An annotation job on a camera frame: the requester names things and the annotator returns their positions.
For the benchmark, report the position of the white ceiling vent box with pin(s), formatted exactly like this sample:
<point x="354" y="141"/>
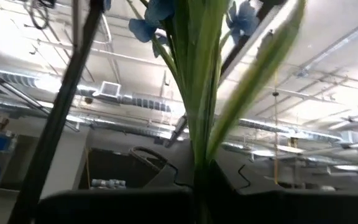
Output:
<point x="109" y="89"/>

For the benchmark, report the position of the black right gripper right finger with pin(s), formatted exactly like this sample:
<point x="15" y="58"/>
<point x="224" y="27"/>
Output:
<point x="291" y="208"/>

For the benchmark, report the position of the silver ceiling air duct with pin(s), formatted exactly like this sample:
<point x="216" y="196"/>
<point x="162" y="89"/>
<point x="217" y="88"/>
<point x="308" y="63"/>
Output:
<point x="141" y="102"/>

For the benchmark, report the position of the black aluminium rig frame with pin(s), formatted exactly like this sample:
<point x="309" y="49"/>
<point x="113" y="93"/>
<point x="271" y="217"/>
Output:
<point x="56" y="124"/>

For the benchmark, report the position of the blue artificial flower bunch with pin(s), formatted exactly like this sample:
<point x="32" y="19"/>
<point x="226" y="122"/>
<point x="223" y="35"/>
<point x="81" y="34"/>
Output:
<point x="197" y="93"/>

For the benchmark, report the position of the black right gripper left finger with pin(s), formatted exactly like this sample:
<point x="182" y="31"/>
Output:
<point x="120" y="208"/>

